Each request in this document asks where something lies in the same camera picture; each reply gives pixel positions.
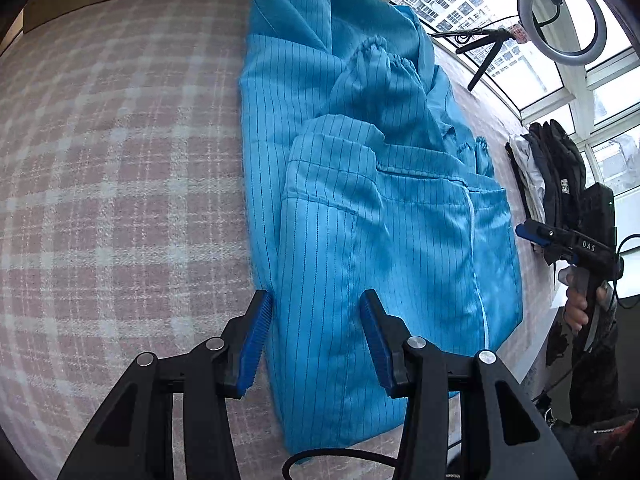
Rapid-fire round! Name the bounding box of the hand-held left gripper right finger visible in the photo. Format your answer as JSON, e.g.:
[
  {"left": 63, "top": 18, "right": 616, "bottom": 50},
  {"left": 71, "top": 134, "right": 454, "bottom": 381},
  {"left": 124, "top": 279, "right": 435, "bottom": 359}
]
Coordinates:
[{"left": 360, "top": 289, "right": 578, "bottom": 480}]

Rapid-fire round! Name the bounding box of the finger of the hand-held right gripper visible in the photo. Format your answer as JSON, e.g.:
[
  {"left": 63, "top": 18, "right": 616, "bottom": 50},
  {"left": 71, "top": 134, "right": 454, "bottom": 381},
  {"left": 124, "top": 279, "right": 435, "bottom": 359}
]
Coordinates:
[{"left": 515, "top": 220, "right": 556, "bottom": 251}]

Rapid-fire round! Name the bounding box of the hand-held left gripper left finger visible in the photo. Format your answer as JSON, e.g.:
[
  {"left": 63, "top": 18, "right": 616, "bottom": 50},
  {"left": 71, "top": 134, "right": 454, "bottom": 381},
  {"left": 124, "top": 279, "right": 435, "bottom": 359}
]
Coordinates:
[{"left": 57, "top": 289, "right": 275, "bottom": 480}]

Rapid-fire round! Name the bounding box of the blue striped jacket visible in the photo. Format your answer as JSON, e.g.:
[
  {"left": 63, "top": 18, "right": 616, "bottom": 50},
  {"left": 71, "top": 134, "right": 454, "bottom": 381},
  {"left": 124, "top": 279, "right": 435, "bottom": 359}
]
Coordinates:
[{"left": 237, "top": 0, "right": 525, "bottom": 453}]

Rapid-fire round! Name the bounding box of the person's right forearm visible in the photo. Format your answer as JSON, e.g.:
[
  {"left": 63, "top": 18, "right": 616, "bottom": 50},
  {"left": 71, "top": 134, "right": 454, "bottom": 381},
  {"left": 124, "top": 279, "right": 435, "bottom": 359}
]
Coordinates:
[{"left": 570, "top": 310, "right": 640, "bottom": 426}]

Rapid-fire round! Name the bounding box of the person's right hand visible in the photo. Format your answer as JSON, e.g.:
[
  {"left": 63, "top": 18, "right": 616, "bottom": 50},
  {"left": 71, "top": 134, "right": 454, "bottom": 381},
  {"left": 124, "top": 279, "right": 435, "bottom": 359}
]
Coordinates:
[{"left": 557, "top": 267, "right": 613, "bottom": 333}]

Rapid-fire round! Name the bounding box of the white folded garment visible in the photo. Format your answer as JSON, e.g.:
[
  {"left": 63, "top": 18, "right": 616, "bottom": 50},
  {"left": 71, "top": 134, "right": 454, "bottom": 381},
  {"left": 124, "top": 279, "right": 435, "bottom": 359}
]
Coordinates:
[{"left": 509, "top": 134, "right": 548, "bottom": 256}]

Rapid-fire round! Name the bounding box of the black folded garment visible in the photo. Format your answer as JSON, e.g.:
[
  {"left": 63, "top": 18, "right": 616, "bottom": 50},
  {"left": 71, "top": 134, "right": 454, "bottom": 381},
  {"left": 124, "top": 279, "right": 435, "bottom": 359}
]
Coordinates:
[{"left": 504, "top": 141, "right": 531, "bottom": 211}]

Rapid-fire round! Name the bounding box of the dark grey folded garment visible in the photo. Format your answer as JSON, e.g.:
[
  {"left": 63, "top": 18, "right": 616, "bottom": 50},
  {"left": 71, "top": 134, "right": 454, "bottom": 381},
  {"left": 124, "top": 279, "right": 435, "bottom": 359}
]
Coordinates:
[{"left": 527, "top": 119, "right": 587, "bottom": 266}]

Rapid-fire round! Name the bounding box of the black tripod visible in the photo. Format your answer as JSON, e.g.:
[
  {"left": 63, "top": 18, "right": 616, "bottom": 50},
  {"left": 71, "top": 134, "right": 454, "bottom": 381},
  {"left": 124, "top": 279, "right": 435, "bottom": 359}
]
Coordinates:
[{"left": 430, "top": 27, "right": 516, "bottom": 92}]

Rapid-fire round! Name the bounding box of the pink plaid blanket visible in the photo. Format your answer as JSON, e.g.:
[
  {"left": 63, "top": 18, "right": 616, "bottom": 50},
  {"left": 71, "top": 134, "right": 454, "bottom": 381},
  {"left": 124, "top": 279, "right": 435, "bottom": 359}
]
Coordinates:
[{"left": 0, "top": 0, "right": 556, "bottom": 480}]

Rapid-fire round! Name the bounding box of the person's black jacket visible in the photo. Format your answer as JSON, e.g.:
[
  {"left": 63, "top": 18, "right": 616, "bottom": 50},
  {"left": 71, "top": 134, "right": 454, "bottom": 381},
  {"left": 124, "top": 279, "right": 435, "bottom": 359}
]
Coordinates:
[{"left": 550, "top": 407, "right": 640, "bottom": 480}]

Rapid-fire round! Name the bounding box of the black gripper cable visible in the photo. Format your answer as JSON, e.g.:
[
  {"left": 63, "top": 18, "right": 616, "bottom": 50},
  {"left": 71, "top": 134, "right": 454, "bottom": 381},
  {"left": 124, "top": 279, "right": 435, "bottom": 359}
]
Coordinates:
[
  {"left": 612, "top": 234, "right": 640, "bottom": 311},
  {"left": 281, "top": 449, "right": 406, "bottom": 480}
]

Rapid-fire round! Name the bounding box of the white window frame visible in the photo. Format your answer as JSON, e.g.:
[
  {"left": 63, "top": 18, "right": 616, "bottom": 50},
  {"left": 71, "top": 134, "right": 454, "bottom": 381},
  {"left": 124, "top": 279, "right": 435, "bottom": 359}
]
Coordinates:
[{"left": 377, "top": 0, "right": 640, "bottom": 241}]

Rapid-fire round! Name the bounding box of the white ring light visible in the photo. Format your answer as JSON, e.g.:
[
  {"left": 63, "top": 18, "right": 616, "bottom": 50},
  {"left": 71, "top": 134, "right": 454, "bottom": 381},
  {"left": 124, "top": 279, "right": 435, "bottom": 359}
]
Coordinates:
[{"left": 517, "top": 0, "right": 608, "bottom": 67}]

